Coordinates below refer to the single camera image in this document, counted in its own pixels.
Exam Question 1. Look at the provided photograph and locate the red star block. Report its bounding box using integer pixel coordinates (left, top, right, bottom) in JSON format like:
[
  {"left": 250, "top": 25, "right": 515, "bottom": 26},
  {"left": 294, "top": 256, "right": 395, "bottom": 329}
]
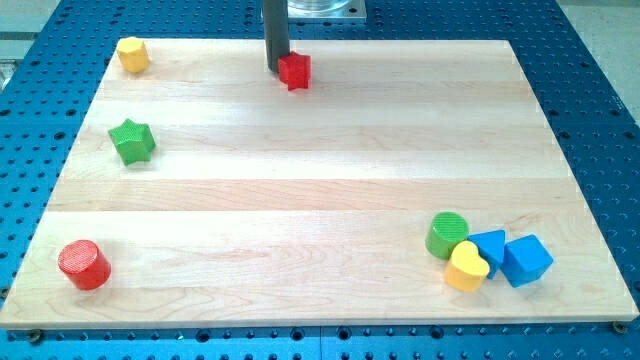
[{"left": 278, "top": 51, "right": 311, "bottom": 91}]

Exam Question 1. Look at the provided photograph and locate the green star block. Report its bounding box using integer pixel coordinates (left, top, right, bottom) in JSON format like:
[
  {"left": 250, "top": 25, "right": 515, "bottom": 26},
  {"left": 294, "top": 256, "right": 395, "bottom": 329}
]
[{"left": 108, "top": 118, "right": 156, "bottom": 166}]

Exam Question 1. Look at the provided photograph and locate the light wooden board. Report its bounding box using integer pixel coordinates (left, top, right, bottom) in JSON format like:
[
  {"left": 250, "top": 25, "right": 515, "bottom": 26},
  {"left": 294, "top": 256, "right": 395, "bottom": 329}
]
[{"left": 1, "top": 39, "right": 638, "bottom": 329}]

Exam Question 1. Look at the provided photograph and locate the green cylinder block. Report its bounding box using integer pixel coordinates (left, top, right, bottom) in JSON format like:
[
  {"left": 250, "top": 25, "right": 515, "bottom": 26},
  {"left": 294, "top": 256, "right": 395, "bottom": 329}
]
[{"left": 425, "top": 212, "right": 469, "bottom": 259}]

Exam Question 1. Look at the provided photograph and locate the yellow heart block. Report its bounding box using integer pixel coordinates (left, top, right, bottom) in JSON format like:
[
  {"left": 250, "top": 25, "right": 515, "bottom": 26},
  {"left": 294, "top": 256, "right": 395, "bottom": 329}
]
[{"left": 444, "top": 241, "right": 490, "bottom": 292}]

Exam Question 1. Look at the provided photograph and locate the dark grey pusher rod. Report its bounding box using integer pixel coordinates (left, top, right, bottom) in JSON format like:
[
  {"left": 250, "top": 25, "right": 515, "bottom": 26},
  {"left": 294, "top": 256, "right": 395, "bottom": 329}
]
[{"left": 262, "top": 0, "right": 290, "bottom": 73}]

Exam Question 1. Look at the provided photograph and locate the blue triangle block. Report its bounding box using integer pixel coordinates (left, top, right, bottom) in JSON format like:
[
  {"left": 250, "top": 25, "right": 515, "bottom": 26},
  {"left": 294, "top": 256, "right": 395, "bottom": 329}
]
[{"left": 468, "top": 229, "right": 506, "bottom": 279}]

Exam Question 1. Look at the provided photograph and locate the blue cube block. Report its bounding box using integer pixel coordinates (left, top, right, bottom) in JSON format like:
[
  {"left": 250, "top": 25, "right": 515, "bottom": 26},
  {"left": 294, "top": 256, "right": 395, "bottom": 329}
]
[{"left": 501, "top": 234, "right": 554, "bottom": 288}]

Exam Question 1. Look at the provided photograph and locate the yellow hexagon block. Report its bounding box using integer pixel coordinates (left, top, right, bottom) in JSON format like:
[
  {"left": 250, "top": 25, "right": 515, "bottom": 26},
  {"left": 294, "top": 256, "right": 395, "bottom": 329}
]
[{"left": 116, "top": 37, "right": 150, "bottom": 73}]

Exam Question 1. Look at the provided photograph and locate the red cylinder block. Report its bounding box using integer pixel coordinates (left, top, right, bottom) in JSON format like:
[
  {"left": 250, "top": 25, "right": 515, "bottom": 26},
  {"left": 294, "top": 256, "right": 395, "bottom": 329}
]
[{"left": 57, "top": 239, "right": 111, "bottom": 291}]

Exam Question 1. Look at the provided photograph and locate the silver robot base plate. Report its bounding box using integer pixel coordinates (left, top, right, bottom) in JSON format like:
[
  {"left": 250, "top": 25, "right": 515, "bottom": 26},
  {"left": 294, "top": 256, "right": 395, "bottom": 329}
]
[{"left": 287, "top": 0, "right": 367, "bottom": 23}]

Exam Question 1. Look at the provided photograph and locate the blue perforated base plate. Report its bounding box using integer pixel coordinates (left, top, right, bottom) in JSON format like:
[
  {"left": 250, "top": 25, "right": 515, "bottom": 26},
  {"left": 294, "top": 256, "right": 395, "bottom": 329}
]
[{"left": 1, "top": 0, "right": 639, "bottom": 359}]

